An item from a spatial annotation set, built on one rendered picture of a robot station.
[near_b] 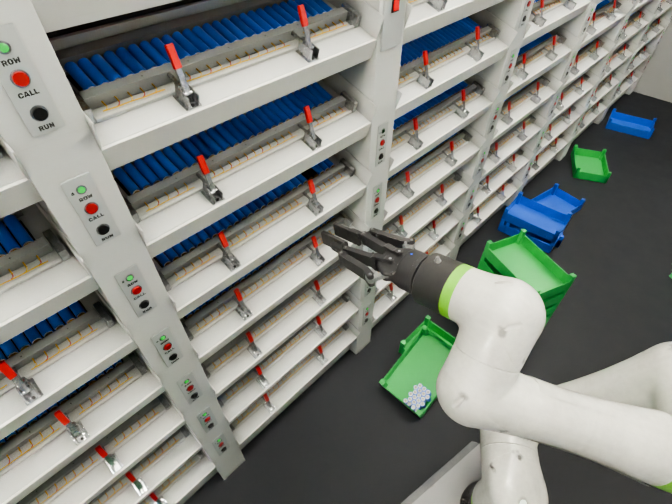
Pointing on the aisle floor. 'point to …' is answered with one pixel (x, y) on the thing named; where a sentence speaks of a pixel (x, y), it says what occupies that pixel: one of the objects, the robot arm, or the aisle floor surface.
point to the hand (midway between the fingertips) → (340, 237)
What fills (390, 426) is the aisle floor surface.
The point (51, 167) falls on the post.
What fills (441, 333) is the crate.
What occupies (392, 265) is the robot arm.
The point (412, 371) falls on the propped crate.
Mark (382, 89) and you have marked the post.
